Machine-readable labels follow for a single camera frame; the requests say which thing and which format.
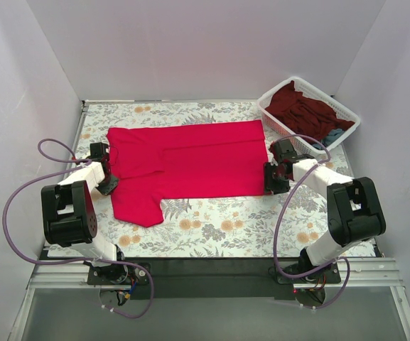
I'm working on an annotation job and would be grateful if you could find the bright red t shirt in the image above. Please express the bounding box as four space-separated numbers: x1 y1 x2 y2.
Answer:
107 120 268 227

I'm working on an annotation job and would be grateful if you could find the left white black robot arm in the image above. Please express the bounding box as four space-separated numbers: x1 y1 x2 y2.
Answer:
41 142 129 284

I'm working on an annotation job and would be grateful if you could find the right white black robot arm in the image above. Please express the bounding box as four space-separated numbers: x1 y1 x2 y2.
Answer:
264 138 386 283

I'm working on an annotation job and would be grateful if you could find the floral patterned table mat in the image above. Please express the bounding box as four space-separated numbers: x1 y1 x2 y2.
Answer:
47 101 379 259

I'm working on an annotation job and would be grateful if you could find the white plastic laundry basket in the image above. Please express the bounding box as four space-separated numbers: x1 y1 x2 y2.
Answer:
257 77 360 156

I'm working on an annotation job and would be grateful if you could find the dark maroon t shirt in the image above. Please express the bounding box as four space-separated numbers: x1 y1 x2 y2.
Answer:
266 81 354 140

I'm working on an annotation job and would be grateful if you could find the blue grey cloth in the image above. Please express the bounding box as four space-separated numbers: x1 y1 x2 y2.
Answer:
312 129 345 150

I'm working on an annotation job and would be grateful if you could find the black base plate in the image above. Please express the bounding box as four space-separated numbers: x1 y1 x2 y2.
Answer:
87 256 342 301

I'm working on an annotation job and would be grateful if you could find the aluminium frame rail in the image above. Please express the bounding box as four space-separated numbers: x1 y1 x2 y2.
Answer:
10 257 410 340

